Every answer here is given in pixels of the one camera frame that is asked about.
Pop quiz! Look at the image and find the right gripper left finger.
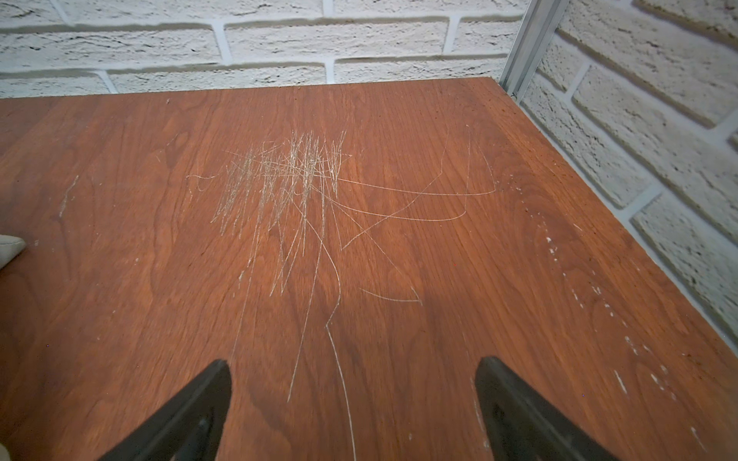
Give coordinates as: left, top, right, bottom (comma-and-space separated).
101, 359, 232, 460

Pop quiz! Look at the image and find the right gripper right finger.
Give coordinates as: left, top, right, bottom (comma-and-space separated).
475, 357, 616, 460

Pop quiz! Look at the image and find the right corner aluminium post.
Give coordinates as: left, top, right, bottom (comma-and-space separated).
499, 0, 570, 102

